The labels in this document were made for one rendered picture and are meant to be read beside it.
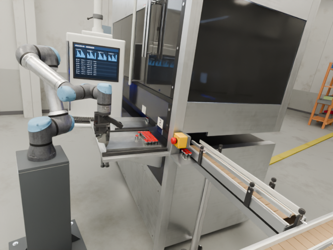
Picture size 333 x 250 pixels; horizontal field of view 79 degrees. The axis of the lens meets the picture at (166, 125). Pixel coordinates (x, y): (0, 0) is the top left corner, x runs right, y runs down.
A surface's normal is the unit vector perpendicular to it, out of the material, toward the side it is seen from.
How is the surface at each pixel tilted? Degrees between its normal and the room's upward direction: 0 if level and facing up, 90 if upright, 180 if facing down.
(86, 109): 90
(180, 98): 90
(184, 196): 90
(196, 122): 90
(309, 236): 0
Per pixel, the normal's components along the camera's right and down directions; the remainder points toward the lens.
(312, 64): -0.79, 0.10
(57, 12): 0.60, 0.32
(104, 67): 0.27, 0.33
